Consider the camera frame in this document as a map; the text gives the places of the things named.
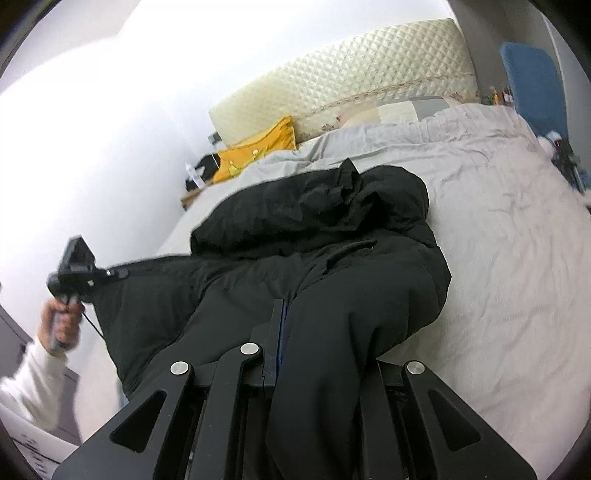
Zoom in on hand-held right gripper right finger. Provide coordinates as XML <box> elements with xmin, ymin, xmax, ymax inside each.
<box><xmin>360</xmin><ymin>357</ymin><xmax>539</xmax><ymax>480</ymax></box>

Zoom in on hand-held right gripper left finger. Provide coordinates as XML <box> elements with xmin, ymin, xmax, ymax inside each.
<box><xmin>51</xmin><ymin>299</ymin><xmax>288</xmax><ymax>480</ymax></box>

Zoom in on black puffer jacket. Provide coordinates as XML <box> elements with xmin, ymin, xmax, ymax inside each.
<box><xmin>95</xmin><ymin>157</ymin><xmax>453</xmax><ymax>480</ymax></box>

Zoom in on person's left forearm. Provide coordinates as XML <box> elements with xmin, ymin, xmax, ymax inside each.
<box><xmin>0</xmin><ymin>339</ymin><xmax>70</xmax><ymax>437</ymax></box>

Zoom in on person's left hand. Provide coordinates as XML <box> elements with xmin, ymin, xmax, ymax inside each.
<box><xmin>38</xmin><ymin>298</ymin><xmax>85</xmax><ymax>352</ymax></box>

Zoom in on wooden nightstand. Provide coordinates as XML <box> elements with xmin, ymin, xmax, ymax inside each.
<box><xmin>180</xmin><ymin>187</ymin><xmax>208</xmax><ymax>212</ymax></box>

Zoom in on black bag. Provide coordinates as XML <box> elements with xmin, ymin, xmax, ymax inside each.
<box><xmin>185</xmin><ymin>154</ymin><xmax>223</xmax><ymax>190</ymax></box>

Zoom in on white printed paper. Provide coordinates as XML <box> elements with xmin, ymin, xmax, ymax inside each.
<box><xmin>0</xmin><ymin>404</ymin><xmax>81</xmax><ymax>480</ymax></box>

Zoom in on yellow crown pillow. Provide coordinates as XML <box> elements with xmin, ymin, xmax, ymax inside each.
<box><xmin>212</xmin><ymin>115</ymin><xmax>297</xmax><ymax>184</ymax></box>

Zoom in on bed with grey sheets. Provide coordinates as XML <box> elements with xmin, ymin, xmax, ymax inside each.
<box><xmin>154</xmin><ymin>102</ymin><xmax>591</xmax><ymax>444</ymax></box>

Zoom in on patchwork pillow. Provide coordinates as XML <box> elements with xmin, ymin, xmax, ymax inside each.
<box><xmin>337</xmin><ymin>96</ymin><xmax>451</xmax><ymax>127</ymax></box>

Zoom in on cream quilted headboard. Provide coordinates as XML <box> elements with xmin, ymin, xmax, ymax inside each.
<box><xmin>209</xmin><ymin>17</ymin><xmax>481</xmax><ymax>148</ymax></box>

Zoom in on group of small bottles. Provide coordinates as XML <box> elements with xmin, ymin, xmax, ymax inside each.
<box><xmin>480</xmin><ymin>85</ymin><xmax>515</xmax><ymax>106</ymax></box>

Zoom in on blue chair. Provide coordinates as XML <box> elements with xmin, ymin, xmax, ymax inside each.
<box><xmin>499</xmin><ymin>41</ymin><xmax>568</xmax><ymax>139</ymax></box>

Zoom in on small camera on tripod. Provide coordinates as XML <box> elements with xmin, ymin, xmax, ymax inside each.
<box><xmin>551</xmin><ymin>134</ymin><xmax>583</xmax><ymax>190</ymax></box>

